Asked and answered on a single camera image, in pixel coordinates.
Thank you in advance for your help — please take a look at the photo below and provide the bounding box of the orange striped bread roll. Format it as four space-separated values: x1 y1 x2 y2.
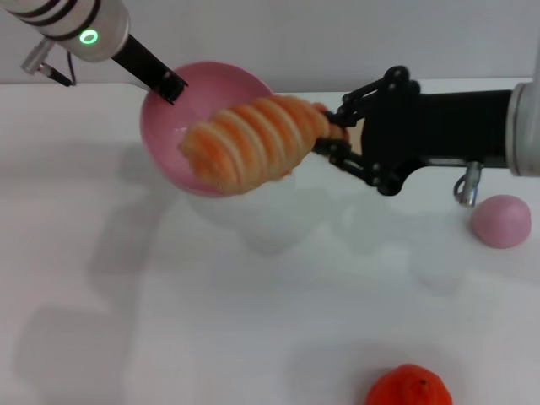
176 94 351 196

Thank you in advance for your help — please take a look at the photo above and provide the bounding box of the right arm cable with connector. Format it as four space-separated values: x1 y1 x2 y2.
453 161 484 208

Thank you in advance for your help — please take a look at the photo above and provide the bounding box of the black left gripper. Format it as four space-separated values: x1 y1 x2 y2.
110 33 189 106

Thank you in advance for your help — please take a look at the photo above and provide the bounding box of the pink plastic bowl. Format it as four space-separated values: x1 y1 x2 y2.
139 61 275 197

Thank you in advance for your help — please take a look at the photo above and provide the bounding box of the pink round bun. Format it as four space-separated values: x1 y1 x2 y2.
471 194 532 250

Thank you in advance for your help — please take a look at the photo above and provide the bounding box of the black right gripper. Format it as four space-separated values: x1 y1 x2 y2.
314 66 514 197

